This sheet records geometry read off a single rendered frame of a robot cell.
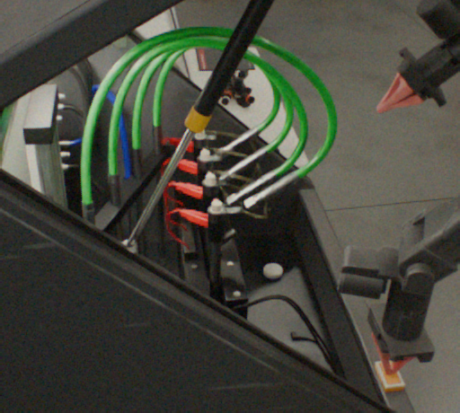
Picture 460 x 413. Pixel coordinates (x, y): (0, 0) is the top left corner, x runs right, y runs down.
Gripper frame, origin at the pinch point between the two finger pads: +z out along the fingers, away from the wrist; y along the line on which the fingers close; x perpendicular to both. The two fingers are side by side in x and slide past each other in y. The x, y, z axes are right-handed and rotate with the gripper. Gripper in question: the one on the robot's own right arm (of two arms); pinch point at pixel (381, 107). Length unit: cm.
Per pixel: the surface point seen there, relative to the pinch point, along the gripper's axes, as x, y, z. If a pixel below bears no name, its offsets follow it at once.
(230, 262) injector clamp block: 13.9, -0.4, 34.9
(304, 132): 7.8, 8.2, 10.1
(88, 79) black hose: 0, 38, 34
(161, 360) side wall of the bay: 55, 16, 23
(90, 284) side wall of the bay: 57, 29, 19
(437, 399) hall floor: -44, -115, 62
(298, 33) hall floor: -367, -78, 99
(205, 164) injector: 4.7, 13.6, 28.7
